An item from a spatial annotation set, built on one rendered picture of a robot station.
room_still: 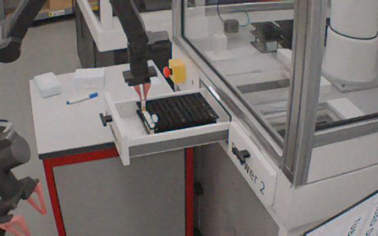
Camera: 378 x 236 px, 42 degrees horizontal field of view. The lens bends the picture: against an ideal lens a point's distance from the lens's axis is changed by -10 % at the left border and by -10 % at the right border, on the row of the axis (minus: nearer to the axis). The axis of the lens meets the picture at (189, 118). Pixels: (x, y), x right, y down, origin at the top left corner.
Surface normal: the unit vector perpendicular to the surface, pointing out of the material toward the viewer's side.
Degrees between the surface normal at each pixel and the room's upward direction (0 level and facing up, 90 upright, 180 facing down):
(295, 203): 90
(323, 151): 90
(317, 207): 90
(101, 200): 90
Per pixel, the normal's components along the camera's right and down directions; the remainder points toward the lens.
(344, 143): 0.32, 0.47
